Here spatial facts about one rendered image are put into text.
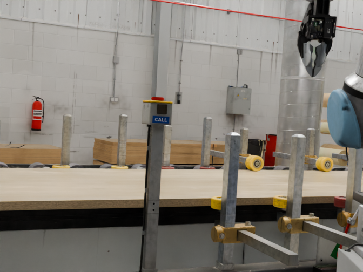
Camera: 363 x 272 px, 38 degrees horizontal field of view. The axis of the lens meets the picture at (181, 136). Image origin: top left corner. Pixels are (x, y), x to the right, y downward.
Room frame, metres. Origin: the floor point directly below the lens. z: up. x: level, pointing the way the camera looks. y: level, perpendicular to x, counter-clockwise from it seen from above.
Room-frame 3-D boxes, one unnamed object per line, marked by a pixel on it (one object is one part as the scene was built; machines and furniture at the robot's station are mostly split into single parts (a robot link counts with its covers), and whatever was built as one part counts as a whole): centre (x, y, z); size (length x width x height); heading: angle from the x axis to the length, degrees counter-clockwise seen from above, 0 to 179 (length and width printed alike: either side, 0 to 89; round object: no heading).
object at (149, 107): (1.57, 0.08, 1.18); 0.07 x 0.07 x 0.08; 24
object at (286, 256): (1.62, -0.23, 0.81); 0.43 x 0.03 x 0.04; 24
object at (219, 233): (1.69, -0.18, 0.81); 0.13 x 0.06 x 0.05; 114
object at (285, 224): (1.79, -0.41, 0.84); 0.13 x 0.06 x 0.05; 114
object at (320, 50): (1.40, -0.35, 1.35); 0.06 x 0.03 x 0.09; 179
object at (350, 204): (1.88, -0.62, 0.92); 0.03 x 0.03 x 0.48; 24
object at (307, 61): (1.40, -0.32, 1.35); 0.06 x 0.03 x 0.09; 179
